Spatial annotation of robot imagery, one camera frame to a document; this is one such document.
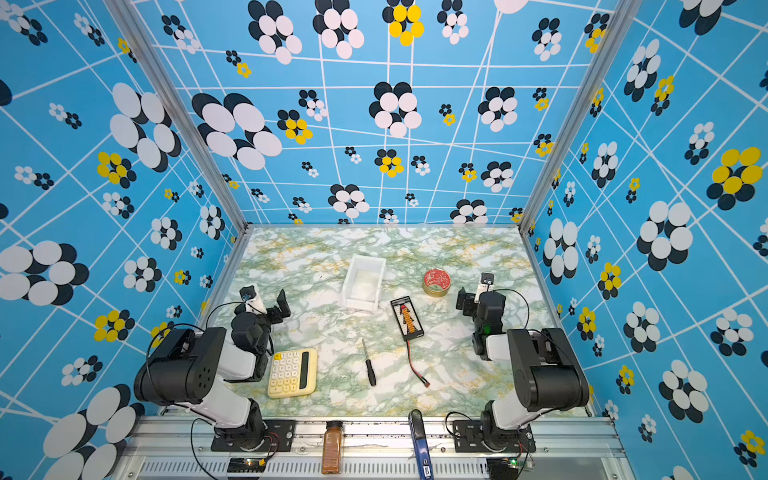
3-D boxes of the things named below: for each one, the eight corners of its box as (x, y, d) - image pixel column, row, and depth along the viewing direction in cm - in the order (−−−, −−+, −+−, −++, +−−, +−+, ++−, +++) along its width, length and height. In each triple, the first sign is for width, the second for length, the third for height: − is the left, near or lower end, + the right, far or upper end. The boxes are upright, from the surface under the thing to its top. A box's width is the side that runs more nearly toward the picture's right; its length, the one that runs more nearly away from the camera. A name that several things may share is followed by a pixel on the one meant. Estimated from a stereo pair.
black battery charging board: (403, 342, 92) (404, 339, 90) (391, 303, 100) (391, 300, 99) (423, 336, 93) (424, 333, 91) (409, 298, 101) (410, 295, 100)
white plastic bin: (342, 309, 99) (339, 297, 93) (354, 267, 110) (352, 254, 104) (378, 313, 98) (376, 301, 92) (386, 270, 109) (385, 257, 103)
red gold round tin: (423, 296, 102) (424, 290, 99) (421, 274, 108) (422, 268, 105) (450, 296, 102) (452, 290, 99) (447, 274, 108) (448, 268, 105)
